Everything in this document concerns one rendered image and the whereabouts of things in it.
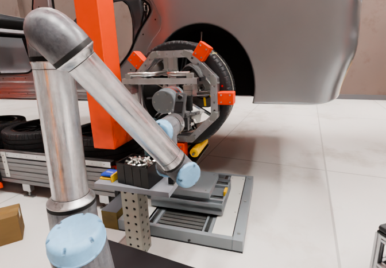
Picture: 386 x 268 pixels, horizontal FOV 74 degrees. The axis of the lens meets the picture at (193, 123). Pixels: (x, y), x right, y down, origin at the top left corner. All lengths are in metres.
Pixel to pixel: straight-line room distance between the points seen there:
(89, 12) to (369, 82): 6.37
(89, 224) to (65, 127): 0.29
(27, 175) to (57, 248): 1.73
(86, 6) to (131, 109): 1.06
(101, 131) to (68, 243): 1.04
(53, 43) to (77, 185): 0.43
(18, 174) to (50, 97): 1.78
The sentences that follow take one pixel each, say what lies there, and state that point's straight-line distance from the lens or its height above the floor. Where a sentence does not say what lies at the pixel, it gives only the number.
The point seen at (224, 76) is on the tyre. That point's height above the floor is 0.96.
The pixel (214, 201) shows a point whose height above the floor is 0.15.
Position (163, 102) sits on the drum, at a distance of 1.38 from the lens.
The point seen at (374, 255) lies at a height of 0.18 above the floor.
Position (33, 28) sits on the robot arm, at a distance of 0.73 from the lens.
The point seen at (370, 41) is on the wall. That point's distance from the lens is 7.10.
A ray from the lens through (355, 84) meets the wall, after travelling 7.10.
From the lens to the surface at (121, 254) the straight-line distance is 1.21.
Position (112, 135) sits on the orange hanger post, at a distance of 1.69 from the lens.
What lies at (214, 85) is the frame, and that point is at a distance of 1.43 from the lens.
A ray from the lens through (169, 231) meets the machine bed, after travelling 1.68.
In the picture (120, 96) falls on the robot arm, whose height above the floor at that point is 0.98.
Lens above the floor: 1.07
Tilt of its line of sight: 14 degrees down
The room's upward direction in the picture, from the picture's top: 2 degrees counter-clockwise
